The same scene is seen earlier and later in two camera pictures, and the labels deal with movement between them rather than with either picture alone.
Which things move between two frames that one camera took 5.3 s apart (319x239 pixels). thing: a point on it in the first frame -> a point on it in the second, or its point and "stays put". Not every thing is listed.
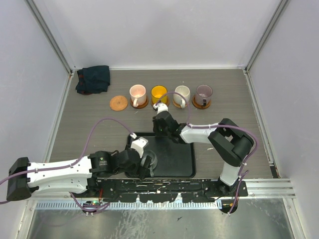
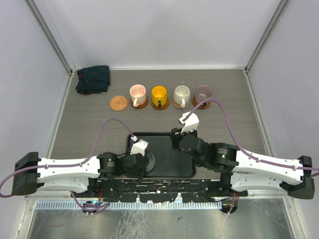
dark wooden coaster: (140, 106) stays put
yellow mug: (157, 92) stays put
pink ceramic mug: (138, 94) stays put
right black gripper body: (159, 131) -> (198, 163)
